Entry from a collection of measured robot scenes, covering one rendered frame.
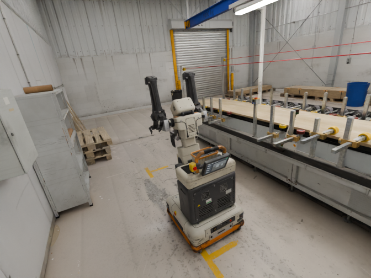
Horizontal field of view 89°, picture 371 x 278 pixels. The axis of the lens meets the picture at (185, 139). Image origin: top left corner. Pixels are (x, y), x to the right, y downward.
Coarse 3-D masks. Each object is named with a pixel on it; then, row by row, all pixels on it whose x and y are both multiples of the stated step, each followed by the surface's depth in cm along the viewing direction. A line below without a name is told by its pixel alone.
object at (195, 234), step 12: (168, 204) 213; (180, 216) 191; (216, 216) 184; (228, 216) 184; (240, 216) 193; (180, 228) 196; (192, 228) 173; (204, 228) 173; (228, 228) 187; (192, 240) 172; (204, 240) 175; (216, 240) 183
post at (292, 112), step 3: (291, 111) 196; (294, 111) 195; (291, 114) 197; (294, 114) 197; (291, 117) 198; (294, 117) 198; (291, 120) 199; (294, 120) 199; (291, 123) 200; (291, 126) 201; (291, 129) 202; (288, 132) 206; (291, 132) 203; (291, 141) 208
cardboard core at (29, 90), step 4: (24, 88) 234; (28, 88) 235; (32, 88) 237; (36, 88) 239; (40, 88) 240; (44, 88) 242; (48, 88) 244; (52, 88) 251; (24, 92) 234; (28, 92) 236; (32, 92) 238; (36, 92) 241
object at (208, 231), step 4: (236, 212) 188; (232, 216) 184; (236, 216) 188; (224, 220) 180; (228, 220) 183; (232, 220) 187; (216, 224) 176; (220, 224) 179; (224, 224) 182; (208, 228) 173; (212, 228) 175; (216, 228) 178; (220, 228) 180; (208, 232) 173; (212, 232) 177
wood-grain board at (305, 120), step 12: (216, 108) 350; (228, 108) 341; (240, 108) 332; (252, 108) 323; (264, 108) 315; (276, 108) 308; (264, 120) 257; (276, 120) 248; (288, 120) 244; (300, 120) 239; (312, 120) 234; (324, 120) 230; (336, 120) 226; (360, 120) 218; (360, 132) 187; (360, 144) 168
